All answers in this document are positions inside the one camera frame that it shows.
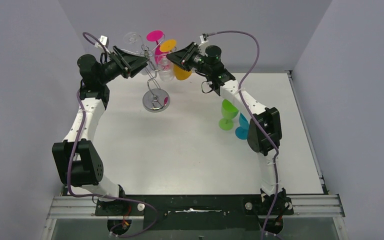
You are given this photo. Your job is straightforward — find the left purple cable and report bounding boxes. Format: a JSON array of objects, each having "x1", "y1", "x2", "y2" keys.
[{"x1": 66, "y1": 31, "x2": 158, "y2": 239}]

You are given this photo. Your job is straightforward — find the blue wine glass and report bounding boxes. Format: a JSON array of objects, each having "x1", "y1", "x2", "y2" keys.
[{"x1": 235, "y1": 113, "x2": 250, "y2": 140}]

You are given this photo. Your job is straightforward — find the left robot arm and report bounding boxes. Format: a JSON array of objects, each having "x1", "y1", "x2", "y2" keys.
[{"x1": 51, "y1": 47, "x2": 148, "y2": 216}]

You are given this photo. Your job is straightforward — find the chrome wire glass rack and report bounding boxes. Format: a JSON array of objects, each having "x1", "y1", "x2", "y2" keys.
[{"x1": 131, "y1": 36, "x2": 170, "y2": 113}]

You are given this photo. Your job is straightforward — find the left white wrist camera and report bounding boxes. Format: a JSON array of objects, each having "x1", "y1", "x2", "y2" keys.
[{"x1": 94, "y1": 35, "x2": 109, "y2": 50}]

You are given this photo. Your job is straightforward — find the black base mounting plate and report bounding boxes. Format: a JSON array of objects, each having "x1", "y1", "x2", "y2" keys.
[{"x1": 94, "y1": 192, "x2": 294, "y2": 234}]

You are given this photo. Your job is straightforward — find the green wine glass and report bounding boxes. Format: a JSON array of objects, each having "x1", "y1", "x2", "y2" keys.
[{"x1": 218, "y1": 99, "x2": 239, "y2": 131}]

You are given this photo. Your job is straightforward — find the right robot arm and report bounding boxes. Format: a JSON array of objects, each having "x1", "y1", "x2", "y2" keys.
[{"x1": 166, "y1": 42, "x2": 289, "y2": 216}]

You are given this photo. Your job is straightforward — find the clear wine glass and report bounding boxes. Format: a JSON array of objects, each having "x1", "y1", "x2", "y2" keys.
[
  {"x1": 157, "y1": 55, "x2": 175, "y2": 82},
  {"x1": 123, "y1": 32, "x2": 145, "y2": 48}
]

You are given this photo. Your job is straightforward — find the pink wine glass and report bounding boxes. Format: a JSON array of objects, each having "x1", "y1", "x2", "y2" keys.
[{"x1": 146, "y1": 30, "x2": 167, "y2": 65}]

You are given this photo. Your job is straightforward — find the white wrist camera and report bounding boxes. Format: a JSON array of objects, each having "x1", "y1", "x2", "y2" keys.
[
  {"x1": 94, "y1": 35, "x2": 109, "y2": 50},
  {"x1": 198, "y1": 33, "x2": 209, "y2": 48}
]

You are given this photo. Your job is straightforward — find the orange wine glass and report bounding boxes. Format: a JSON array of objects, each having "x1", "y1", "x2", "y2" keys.
[{"x1": 159, "y1": 39, "x2": 193, "y2": 81}]

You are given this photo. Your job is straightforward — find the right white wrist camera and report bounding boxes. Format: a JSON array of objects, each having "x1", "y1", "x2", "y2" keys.
[{"x1": 198, "y1": 33, "x2": 209, "y2": 48}]

